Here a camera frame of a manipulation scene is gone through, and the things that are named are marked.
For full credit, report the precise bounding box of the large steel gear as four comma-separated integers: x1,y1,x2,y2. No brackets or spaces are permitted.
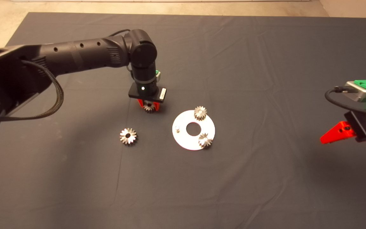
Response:
120,128,138,146

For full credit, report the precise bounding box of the round metal plate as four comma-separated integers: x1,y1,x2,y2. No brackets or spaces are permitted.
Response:
172,110,216,151

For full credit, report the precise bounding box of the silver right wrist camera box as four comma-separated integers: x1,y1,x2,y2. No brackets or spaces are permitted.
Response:
344,81,366,103

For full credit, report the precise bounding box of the thin black left camera cable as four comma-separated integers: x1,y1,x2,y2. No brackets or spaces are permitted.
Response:
108,29,131,37

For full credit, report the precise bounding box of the dark grey table cloth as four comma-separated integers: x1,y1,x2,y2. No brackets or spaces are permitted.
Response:
0,12,366,229

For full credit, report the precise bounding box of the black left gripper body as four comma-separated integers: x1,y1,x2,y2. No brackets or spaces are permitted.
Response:
128,80,167,103

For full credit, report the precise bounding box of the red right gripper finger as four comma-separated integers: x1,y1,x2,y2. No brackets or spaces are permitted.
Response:
320,121,357,144

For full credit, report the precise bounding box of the black right camera cable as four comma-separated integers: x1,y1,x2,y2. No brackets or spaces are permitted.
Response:
325,86,366,115

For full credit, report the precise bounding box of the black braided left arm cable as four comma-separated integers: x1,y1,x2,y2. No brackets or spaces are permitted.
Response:
0,60,64,123

